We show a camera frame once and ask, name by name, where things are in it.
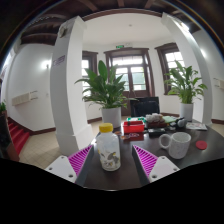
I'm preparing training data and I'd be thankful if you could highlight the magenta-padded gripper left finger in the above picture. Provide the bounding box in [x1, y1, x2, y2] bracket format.
[44, 143, 98, 188]

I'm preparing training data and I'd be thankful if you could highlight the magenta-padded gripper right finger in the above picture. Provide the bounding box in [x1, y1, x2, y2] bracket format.
[130, 144, 181, 188]

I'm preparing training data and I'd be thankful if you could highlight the yellow-capped white plastic bottle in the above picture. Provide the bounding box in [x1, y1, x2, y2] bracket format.
[95, 122, 122, 173]

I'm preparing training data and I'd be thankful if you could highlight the flat black device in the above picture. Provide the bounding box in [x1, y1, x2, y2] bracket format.
[147, 127, 167, 138]

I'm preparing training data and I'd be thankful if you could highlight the red plastic box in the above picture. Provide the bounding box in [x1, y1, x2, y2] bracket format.
[122, 119, 146, 135]

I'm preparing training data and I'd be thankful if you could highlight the white speckled mug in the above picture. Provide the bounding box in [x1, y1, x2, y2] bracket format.
[158, 131, 192, 160]

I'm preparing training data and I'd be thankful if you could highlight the brown box of white packets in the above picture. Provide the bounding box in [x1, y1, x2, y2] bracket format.
[145, 113, 165, 128]

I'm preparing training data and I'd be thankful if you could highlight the green booklet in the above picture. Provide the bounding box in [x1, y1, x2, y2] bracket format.
[162, 115, 178, 124]

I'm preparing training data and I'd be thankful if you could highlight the grey round device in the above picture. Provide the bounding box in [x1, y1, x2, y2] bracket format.
[175, 117, 188, 129]

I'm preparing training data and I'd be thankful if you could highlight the black chair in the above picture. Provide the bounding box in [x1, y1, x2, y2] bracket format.
[129, 96, 161, 118]

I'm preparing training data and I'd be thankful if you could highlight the green plant in white pot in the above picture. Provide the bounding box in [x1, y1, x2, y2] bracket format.
[74, 59, 138, 129]
[163, 60, 208, 123]

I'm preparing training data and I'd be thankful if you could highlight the flat round red coaster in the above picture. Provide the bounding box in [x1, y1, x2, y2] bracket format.
[195, 140, 208, 151]

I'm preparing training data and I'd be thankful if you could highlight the white paper booklet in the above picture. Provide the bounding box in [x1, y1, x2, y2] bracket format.
[185, 121, 209, 132]

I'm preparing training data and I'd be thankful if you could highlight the red carpeted staircase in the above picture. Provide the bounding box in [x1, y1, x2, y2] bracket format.
[7, 118, 31, 156]

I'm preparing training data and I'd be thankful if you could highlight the dark wooden planter stand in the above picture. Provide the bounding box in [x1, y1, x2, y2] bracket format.
[0, 101, 20, 162]

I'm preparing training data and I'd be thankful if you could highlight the dark wooden glazed double door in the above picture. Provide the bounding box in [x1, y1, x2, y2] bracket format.
[104, 47, 155, 116]

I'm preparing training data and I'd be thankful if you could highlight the dark wooden framed window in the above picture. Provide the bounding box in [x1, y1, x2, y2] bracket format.
[81, 50, 99, 98]
[154, 42, 188, 96]

